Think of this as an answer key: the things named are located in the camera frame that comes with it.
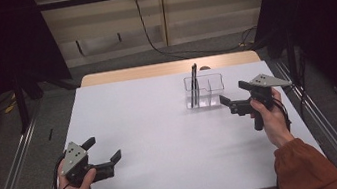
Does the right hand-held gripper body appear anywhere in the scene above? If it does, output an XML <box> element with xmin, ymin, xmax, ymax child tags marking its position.
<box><xmin>225</xmin><ymin>68</ymin><xmax>299</xmax><ymax>135</ymax></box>

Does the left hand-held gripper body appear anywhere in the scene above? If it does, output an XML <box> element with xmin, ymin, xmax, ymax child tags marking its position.
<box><xmin>55</xmin><ymin>135</ymin><xmax>118</xmax><ymax>189</ymax></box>

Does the clear plastic organizer box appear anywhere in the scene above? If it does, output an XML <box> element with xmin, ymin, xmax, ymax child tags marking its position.
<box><xmin>181</xmin><ymin>71</ymin><xmax>229</xmax><ymax>112</ymax></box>

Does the black makeup brush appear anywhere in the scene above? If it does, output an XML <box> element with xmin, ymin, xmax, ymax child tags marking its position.
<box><xmin>185</xmin><ymin>64</ymin><xmax>202</xmax><ymax>109</ymax></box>
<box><xmin>189</xmin><ymin>62</ymin><xmax>205</xmax><ymax>108</ymax></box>

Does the person's right hand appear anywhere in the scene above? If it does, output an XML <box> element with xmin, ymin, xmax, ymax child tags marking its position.
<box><xmin>246</xmin><ymin>85</ymin><xmax>297</xmax><ymax>153</ymax></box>

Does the white board sheet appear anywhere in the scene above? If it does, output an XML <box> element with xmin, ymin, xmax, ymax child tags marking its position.
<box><xmin>28</xmin><ymin>52</ymin><xmax>329</xmax><ymax>189</ymax></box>

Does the black metal stand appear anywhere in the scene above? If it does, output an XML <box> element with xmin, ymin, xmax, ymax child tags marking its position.
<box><xmin>9</xmin><ymin>69</ymin><xmax>34</xmax><ymax>135</ymax></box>

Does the wooden table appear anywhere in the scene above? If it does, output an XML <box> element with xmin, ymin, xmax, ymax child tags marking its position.
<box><xmin>78</xmin><ymin>48</ymin><xmax>262</xmax><ymax>89</ymax></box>

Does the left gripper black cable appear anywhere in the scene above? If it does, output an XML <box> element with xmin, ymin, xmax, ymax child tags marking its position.
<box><xmin>47</xmin><ymin>152</ymin><xmax>71</xmax><ymax>189</ymax></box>

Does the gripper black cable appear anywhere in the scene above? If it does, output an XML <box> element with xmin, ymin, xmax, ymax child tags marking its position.
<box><xmin>270</xmin><ymin>94</ymin><xmax>293</xmax><ymax>134</ymax></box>
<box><xmin>47</xmin><ymin>152</ymin><xmax>71</xmax><ymax>189</ymax></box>

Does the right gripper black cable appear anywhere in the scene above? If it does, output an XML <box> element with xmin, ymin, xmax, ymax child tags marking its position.
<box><xmin>270</xmin><ymin>94</ymin><xmax>293</xmax><ymax>134</ymax></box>

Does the black wall cable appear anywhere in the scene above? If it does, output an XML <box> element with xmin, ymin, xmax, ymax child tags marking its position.
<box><xmin>133</xmin><ymin>0</ymin><xmax>262</xmax><ymax>66</ymax></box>

